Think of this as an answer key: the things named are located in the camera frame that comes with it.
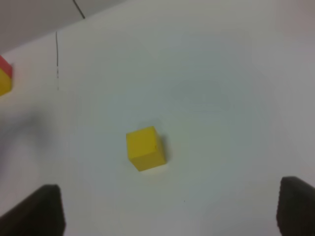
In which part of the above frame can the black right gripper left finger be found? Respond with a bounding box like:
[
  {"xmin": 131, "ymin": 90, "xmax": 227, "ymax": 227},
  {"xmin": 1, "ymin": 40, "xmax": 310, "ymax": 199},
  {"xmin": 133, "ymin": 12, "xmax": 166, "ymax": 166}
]
[{"xmin": 0, "ymin": 184, "xmax": 66, "ymax": 236}]

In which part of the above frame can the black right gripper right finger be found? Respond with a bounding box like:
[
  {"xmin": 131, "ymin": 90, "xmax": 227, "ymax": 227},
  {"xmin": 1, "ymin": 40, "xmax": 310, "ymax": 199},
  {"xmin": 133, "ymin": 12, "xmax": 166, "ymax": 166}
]
[{"xmin": 276, "ymin": 177, "xmax": 315, "ymax": 236}]

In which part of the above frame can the yellow template block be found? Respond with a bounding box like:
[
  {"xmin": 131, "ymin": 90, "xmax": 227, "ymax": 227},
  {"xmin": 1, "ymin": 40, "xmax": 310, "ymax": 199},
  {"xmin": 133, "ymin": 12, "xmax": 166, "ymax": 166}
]
[{"xmin": 0, "ymin": 69, "xmax": 12, "ymax": 96}]

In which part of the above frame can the red template block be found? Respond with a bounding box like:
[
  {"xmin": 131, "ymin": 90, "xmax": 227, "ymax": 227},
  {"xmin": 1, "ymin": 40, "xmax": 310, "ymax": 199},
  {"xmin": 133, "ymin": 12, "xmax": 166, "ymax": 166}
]
[{"xmin": 0, "ymin": 56, "xmax": 13, "ymax": 78}]

